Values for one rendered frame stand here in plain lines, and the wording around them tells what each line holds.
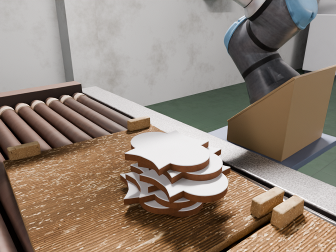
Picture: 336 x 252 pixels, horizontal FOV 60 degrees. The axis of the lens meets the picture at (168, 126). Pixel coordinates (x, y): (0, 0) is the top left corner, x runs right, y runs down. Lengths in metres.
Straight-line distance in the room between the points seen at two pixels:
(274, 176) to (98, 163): 0.35
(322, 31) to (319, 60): 0.52
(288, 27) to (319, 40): 5.48
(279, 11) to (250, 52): 0.13
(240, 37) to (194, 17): 3.41
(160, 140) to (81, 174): 0.17
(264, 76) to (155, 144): 0.44
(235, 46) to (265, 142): 0.28
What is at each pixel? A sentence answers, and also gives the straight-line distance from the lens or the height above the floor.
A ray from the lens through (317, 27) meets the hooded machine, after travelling 6.27.
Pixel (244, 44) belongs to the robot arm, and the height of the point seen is 1.13.
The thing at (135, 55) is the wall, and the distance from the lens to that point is 3.67.
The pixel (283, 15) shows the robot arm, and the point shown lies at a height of 1.20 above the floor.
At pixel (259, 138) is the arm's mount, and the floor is 0.91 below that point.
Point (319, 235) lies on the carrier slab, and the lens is 0.47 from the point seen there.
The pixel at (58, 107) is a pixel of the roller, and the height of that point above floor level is 0.92.
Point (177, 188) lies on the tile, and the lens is 0.40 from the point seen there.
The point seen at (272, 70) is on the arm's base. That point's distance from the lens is 0.82.
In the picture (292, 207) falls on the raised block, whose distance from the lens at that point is 0.46.
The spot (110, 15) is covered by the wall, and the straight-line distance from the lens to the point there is 3.48.
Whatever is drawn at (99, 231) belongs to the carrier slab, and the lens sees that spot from 0.44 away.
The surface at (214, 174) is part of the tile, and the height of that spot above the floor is 1.00.
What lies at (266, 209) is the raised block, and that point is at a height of 0.95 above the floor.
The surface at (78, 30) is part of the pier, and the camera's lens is 3.06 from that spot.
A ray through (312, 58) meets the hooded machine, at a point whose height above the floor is 0.31.
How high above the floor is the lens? 1.22
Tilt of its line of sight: 22 degrees down
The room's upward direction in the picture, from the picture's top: straight up
